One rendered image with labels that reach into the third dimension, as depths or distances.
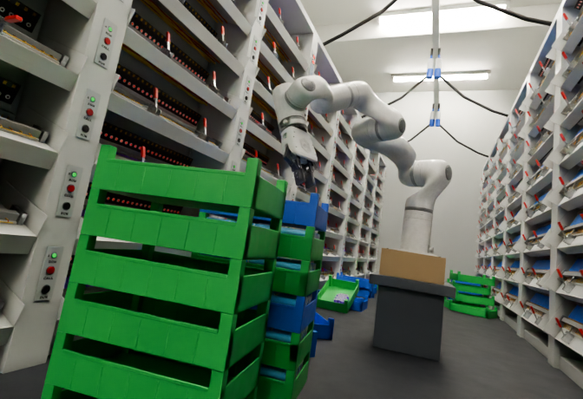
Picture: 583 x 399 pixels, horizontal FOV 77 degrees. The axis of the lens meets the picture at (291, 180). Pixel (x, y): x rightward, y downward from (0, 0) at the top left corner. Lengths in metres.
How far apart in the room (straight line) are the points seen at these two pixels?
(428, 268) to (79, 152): 1.26
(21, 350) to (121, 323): 0.42
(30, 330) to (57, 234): 0.21
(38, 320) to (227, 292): 0.58
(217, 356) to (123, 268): 0.21
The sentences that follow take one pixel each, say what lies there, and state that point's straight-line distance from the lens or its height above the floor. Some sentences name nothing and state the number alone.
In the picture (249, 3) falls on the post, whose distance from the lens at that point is 1.84.
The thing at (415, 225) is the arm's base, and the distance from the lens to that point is 1.65.
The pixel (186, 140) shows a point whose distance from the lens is 1.33.
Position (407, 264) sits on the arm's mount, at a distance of 1.58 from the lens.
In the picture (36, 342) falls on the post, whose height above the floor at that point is 0.05.
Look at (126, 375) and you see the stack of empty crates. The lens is 0.68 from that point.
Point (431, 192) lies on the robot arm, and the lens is 1.68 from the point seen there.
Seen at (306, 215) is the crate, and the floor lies 0.42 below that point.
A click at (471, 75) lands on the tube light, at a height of 2.85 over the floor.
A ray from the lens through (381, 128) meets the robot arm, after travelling 1.40.
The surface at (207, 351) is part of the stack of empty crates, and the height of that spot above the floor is 0.18.
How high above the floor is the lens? 0.36
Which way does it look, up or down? 9 degrees up
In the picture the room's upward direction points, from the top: 8 degrees clockwise
